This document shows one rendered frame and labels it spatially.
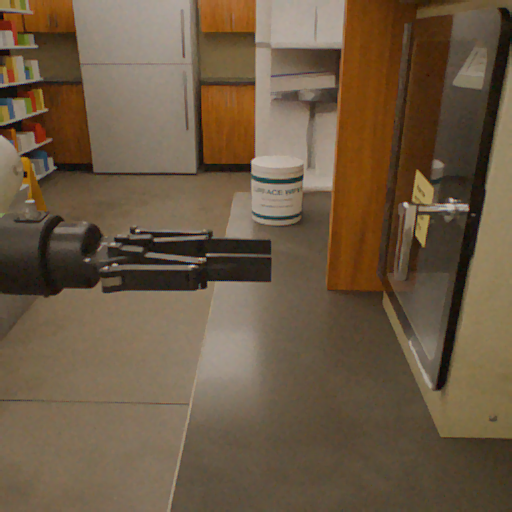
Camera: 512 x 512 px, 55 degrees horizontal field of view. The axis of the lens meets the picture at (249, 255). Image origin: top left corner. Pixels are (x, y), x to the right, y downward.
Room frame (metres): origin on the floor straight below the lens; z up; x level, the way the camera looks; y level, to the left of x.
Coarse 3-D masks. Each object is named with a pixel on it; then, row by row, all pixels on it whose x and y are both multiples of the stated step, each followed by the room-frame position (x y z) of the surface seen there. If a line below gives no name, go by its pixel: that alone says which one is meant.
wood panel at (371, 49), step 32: (352, 0) 0.82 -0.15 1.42; (384, 0) 0.82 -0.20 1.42; (352, 32) 0.82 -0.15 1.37; (384, 32) 0.82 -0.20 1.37; (352, 64) 0.82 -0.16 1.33; (384, 64) 0.82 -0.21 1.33; (352, 96) 0.82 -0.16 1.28; (384, 96) 0.82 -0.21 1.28; (352, 128) 0.82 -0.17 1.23; (384, 128) 0.82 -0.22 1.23; (352, 160) 0.82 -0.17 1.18; (384, 160) 0.82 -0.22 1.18; (352, 192) 0.82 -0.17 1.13; (384, 192) 0.82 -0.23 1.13; (352, 224) 0.82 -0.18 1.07; (352, 256) 0.82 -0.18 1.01; (352, 288) 0.82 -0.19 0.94
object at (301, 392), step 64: (320, 256) 0.97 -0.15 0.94; (256, 320) 0.71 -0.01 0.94; (320, 320) 0.71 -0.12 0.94; (384, 320) 0.71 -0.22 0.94; (256, 384) 0.54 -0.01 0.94; (320, 384) 0.54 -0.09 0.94; (384, 384) 0.54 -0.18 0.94; (192, 448) 0.43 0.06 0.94; (256, 448) 0.43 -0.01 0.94; (320, 448) 0.43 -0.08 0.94; (384, 448) 0.43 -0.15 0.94; (448, 448) 0.43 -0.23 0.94
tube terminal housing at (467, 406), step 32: (448, 0) 0.64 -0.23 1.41; (480, 0) 0.54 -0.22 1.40; (480, 224) 0.45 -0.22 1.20; (480, 256) 0.45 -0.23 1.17; (480, 288) 0.44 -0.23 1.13; (480, 320) 0.44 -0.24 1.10; (480, 352) 0.44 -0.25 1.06; (448, 384) 0.45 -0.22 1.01; (480, 384) 0.44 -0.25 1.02; (448, 416) 0.45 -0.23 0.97; (480, 416) 0.44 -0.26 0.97
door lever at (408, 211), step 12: (408, 204) 0.49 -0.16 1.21; (420, 204) 0.50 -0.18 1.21; (432, 204) 0.50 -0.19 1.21; (444, 204) 0.50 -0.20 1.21; (408, 216) 0.49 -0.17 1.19; (444, 216) 0.50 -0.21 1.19; (408, 228) 0.49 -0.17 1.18; (408, 240) 0.49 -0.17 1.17; (396, 252) 0.50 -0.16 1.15; (408, 252) 0.49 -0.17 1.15; (396, 264) 0.50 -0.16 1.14; (408, 264) 0.49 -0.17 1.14; (396, 276) 0.49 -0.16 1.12; (408, 276) 0.49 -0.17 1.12
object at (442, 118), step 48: (432, 48) 0.63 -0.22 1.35; (480, 48) 0.49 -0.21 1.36; (432, 96) 0.61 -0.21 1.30; (480, 96) 0.47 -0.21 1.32; (432, 144) 0.58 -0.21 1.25; (480, 144) 0.45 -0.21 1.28; (432, 240) 0.54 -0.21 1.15; (384, 288) 0.72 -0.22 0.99; (432, 288) 0.51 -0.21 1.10; (432, 336) 0.49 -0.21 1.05; (432, 384) 0.46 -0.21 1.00
